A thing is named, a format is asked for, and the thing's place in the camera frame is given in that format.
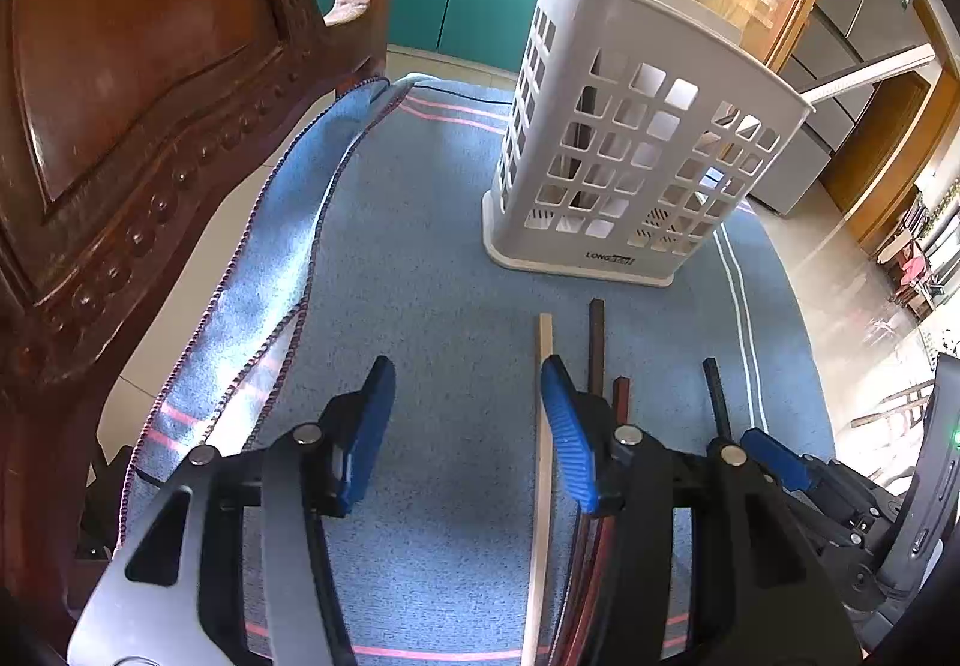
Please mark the beige chopstick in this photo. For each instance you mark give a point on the beige chopstick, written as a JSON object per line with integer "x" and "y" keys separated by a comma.
{"x": 541, "y": 486}

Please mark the white plastic utensil basket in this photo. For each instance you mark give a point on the white plastic utensil basket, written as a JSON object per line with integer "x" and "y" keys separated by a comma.
{"x": 645, "y": 171}

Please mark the clothes drying rack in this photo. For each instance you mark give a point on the clothes drying rack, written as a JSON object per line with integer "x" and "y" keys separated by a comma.
{"x": 926, "y": 246}

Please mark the blue striped cloth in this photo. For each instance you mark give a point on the blue striped cloth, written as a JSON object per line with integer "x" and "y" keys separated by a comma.
{"x": 435, "y": 261}

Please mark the brown wooden door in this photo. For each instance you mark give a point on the brown wooden door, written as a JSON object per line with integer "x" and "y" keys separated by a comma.
{"x": 892, "y": 156}

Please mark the white chopstick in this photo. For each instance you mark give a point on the white chopstick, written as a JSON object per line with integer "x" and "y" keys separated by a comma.
{"x": 870, "y": 73}

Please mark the silver refrigerator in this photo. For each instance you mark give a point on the silver refrigerator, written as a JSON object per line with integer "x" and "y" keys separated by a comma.
{"x": 855, "y": 13}

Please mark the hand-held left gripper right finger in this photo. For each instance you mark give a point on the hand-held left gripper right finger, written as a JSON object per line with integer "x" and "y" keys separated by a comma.
{"x": 574, "y": 441}

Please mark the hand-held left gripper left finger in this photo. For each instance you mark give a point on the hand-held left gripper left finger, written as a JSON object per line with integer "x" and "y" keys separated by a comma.
{"x": 367, "y": 441}

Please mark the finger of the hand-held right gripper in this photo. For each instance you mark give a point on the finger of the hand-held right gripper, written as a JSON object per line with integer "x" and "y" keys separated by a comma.
{"x": 776, "y": 457}

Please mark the carved wooden chair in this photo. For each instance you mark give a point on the carved wooden chair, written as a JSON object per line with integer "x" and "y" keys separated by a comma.
{"x": 150, "y": 73}

